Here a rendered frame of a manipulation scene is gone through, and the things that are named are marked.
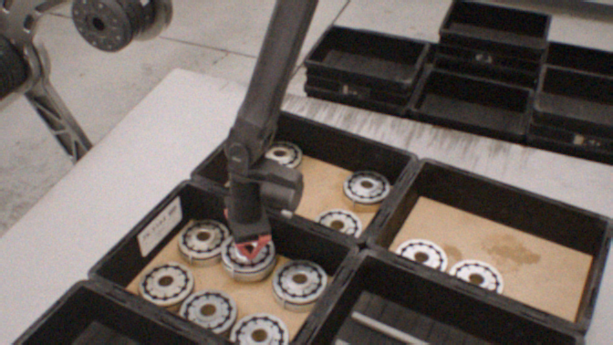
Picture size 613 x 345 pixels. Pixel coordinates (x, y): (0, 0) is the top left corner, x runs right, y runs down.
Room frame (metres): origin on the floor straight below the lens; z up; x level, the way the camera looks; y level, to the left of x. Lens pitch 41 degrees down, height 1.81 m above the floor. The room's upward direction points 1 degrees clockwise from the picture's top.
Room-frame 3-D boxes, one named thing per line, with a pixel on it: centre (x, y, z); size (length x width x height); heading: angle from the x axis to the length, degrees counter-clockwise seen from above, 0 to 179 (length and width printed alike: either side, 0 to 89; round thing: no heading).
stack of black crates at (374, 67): (2.08, -0.21, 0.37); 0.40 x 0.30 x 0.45; 69
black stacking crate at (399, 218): (0.85, -0.35, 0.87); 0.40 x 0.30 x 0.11; 62
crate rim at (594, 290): (0.85, -0.35, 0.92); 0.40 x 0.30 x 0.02; 62
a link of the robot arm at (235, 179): (0.84, 0.10, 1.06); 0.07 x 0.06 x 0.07; 69
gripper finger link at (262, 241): (0.83, 0.11, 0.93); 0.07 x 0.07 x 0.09; 17
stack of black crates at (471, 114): (1.94, -0.59, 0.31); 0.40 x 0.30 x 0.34; 69
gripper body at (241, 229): (0.84, 0.11, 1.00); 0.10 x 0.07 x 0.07; 17
